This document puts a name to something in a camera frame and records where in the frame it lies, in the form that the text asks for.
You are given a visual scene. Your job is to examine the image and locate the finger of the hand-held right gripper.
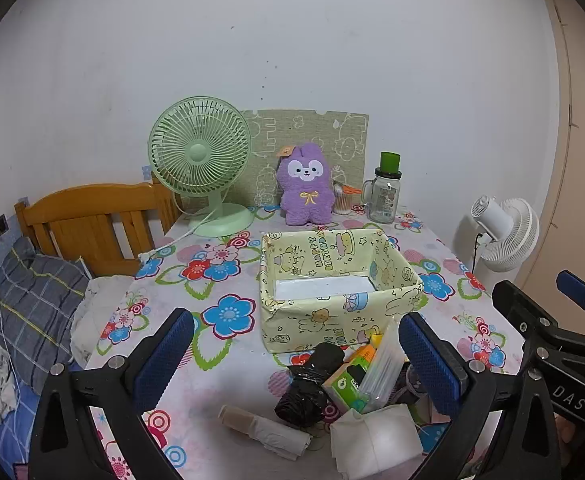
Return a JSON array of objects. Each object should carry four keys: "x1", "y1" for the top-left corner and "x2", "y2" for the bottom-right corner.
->
[
  {"x1": 557, "y1": 270, "x2": 585, "y2": 333},
  {"x1": 493, "y1": 280, "x2": 585, "y2": 356}
]

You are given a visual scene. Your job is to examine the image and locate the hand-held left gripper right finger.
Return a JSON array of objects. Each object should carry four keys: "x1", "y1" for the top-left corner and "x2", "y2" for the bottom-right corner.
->
[{"x1": 397, "y1": 312, "x2": 561, "y2": 480}]

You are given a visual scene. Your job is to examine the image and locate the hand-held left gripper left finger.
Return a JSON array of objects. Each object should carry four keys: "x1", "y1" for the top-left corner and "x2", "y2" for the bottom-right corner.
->
[{"x1": 28, "y1": 307, "x2": 196, "y2": 480}]

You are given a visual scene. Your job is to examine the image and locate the green tissue pack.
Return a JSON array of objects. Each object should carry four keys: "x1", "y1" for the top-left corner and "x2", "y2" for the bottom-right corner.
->
[{"x1": 323, "y1": 344, "x2": 378, "y2": 413}]

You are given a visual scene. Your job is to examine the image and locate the white napkin stack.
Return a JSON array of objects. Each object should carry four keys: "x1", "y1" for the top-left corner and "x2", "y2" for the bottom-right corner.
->
[{"x1": 329, "y1": 402, "x2": 426, "y2": 480}]

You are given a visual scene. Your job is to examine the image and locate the yellow cartoon print storage box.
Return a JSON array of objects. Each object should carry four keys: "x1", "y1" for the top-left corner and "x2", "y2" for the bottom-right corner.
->
[{"x1": 259, "y1": 228, "x2": 424, "y2": 354}]

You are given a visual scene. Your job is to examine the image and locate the black plastic bag roll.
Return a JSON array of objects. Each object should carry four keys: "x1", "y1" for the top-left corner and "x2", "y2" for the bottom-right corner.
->
[{"x1": 274, "y1": 342, "x2": 346, "y2": 428}]

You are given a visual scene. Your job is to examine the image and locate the white bag roll brown core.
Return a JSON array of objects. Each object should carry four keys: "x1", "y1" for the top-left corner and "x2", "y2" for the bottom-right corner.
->
[{"x1": 217, "y1": 405, "x2": 313, "y2": 461}]

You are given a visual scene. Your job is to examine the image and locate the white quilt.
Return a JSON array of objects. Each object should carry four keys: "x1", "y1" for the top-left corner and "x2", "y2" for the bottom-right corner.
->
[{"x1": 70, "y1": 275, "x2": 133, "y2": 366}]

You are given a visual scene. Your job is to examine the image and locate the white floor fan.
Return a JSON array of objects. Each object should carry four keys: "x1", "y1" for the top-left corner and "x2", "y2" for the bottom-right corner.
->
[{"x1": 470, "y1": 195, "x2": 541, "y2": 291}]

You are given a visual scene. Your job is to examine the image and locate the grey plaid pillow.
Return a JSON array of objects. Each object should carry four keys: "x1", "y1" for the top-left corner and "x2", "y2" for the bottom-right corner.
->
[{"x1": 0, "y1": 236, "x2": 90, "y2": 396}]

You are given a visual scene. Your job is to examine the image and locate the wooden bed headboard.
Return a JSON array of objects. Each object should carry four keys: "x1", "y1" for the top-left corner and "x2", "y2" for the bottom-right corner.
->
[{"x1": 15, "y1": 182, "x2": 183, "y2": 278}]

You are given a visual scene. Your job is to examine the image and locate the beige door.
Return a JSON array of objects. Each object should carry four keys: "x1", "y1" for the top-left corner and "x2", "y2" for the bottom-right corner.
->
[{"x1": 515, "y1": 0, "x2": 585, "y2": 301}]

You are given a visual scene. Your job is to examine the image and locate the glass mug jar green lid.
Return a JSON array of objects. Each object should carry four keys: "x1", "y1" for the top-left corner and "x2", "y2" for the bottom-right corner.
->
[{"x1": 361, "y1": 151, "x2": 403, "y2": 224}]

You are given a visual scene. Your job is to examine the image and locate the green desk fan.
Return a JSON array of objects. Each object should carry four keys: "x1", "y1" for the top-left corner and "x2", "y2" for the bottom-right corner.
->
[{"x1": 147, "y1": 96, "x2": 256, "y2": 238}]

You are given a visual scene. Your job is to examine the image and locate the purple plush toy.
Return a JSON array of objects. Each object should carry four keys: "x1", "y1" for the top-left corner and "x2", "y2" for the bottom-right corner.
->
[{"x1": 276, "y1": 142, "x2": 336, "y2": 226}]

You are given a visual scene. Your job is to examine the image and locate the green cartoon print board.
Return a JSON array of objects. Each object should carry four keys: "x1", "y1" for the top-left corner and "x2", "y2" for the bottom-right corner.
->
[{"x1": 237, "y1": 108, "x2": 371, "y2": 208}]

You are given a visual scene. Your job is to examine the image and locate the white fan power cable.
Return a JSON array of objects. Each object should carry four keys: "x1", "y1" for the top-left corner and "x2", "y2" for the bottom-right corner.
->
[{"x1": 140, "y1": 210, "x2": 213, "y2": 263}]

